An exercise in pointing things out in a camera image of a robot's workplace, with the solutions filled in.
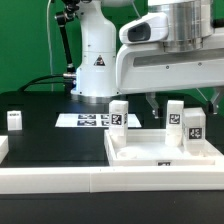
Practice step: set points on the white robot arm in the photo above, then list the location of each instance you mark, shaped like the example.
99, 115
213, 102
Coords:
177, 45

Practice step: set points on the white U-shaped fence wall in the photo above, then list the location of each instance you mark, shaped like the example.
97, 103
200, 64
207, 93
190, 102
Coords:
106, 179

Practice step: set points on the white square tabletop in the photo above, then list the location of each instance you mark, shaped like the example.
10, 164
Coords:
146, 147

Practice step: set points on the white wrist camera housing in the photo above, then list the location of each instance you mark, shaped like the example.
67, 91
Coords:
152, 27

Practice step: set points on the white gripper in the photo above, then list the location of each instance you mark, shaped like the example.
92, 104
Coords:
147, 68

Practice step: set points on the white fiducial marker sheet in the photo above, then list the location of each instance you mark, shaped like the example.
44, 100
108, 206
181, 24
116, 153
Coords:
82, 120

